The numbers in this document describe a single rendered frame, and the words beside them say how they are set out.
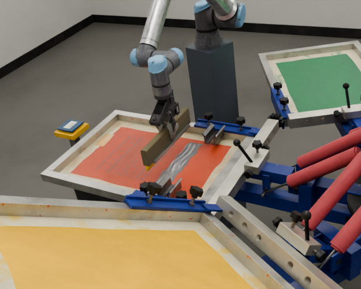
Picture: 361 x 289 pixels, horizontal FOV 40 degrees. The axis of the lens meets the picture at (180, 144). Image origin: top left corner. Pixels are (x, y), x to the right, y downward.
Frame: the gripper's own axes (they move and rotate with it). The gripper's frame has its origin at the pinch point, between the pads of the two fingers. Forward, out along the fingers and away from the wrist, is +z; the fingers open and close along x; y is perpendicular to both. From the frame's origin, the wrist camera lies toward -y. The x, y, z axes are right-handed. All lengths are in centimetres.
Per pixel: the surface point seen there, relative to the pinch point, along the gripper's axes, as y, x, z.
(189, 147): 12.5, -2.1, 12.9
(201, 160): 6.5, -11.5, 13.6
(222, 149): 16.4, -16.5, 13.7
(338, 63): 114, -43, 14
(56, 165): -22, 47, 10
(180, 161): 1.9, -3.1, 13.0
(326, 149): 5, -65, -4
